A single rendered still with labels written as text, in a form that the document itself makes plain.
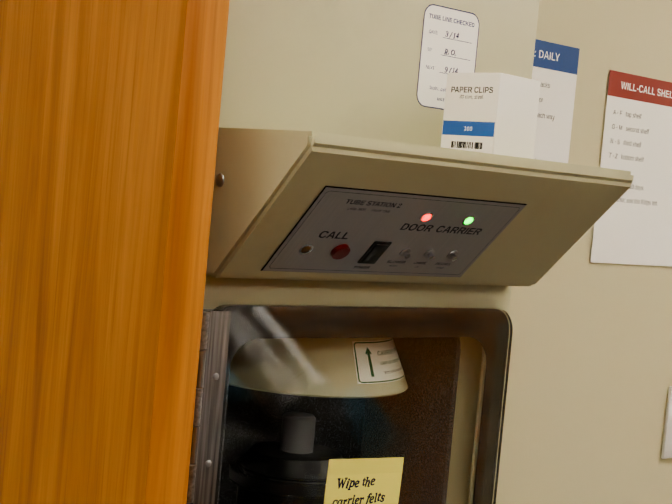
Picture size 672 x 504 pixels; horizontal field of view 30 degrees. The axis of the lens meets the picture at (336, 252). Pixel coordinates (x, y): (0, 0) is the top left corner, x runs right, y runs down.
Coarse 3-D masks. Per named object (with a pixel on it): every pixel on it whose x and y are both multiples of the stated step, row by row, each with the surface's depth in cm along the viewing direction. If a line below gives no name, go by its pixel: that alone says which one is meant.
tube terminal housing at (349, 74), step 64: (256, 0) 86; (320, 0) 90; (384, 0) 94; (448, 0) 98; (512, 0) 102; (256, 64) 87; (320, 64) 90; (384, 64) 94; (512, 64) 103; (256, 128) 87; (320, 128) 91; (384, 128) 95
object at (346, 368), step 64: (256, 320) 88; (320, 320) 91; (384, 320) 95; (448, 320) 100; (256, 384) 88; (320, 384) 92; (384, 384) 96; (448, 384) 100; (256, 448) 89; (320, 448) 92; (384, 448) 96; (448, 448) 101
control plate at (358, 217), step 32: (320, 192) 80; (352, 192) 82; (384, 192) 83; (320, 224) 83; (352, 224) 85; (384, 224) 86; (416, 224) 88; (448, 224) 90; (480, 224) 92; (288, 256) 85; (320, 256) 86; (352, 256) 88; (384, 256) 90; (416, 256) 92
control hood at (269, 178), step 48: (240, 144) 82; (288, 144) 78; (336, 144) 77; (384, 144) 80; (240, 192) 81; (288, 192) 79; (432, 192) 86; (480, 192) 88; (528, 192) 91; (576, 192) 94; (624, 192) 97; (240, 240) 82; (528, 240) 97; (576, 240) 100
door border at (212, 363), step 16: (224, 320) 86; (208, 336) 85; (224, 336) 86; (208, 352) 85; (224, 352) 86; (208, 368) 85; (224, 368) 86; (208, 384) 85; (224, 384) 86; (208, 400) 86; (208, 416) 86; (192, 432) 85; (208, 432) 86; (192, 448) 85; (208, 448) 86; (208, 464) 86; (208, 480) 86; (208, 496) 86
